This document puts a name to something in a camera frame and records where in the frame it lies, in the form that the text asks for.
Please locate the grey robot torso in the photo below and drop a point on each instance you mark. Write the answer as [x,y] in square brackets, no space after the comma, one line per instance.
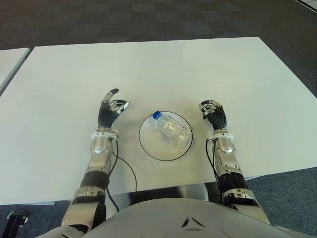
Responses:
[188,223]

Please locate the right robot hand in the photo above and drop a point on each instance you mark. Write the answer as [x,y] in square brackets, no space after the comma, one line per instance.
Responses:
[218,117]

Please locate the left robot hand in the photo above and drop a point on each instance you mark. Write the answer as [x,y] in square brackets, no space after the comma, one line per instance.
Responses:
[106,116]

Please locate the clear bottle with blue cap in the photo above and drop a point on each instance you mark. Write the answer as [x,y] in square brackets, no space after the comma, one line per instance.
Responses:
[173,130]

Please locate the silver table support column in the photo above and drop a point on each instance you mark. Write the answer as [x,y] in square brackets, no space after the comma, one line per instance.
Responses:
[123,200]

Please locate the black metal stand bracket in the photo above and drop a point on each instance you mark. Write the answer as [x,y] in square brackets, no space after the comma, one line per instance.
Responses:
[16,220]

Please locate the white adjoining table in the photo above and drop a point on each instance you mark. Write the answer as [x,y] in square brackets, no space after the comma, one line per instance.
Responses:
[11,64]

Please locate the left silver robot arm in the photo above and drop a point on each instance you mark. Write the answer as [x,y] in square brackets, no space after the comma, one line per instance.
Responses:
[99,148]

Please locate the white round table base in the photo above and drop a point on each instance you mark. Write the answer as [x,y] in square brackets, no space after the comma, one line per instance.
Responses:
[195,193]

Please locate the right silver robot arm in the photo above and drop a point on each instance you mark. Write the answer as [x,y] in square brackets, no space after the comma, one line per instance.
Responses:
[225,147]

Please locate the white plate with black rim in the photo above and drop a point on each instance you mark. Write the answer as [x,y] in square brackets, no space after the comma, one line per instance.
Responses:
[151,146]

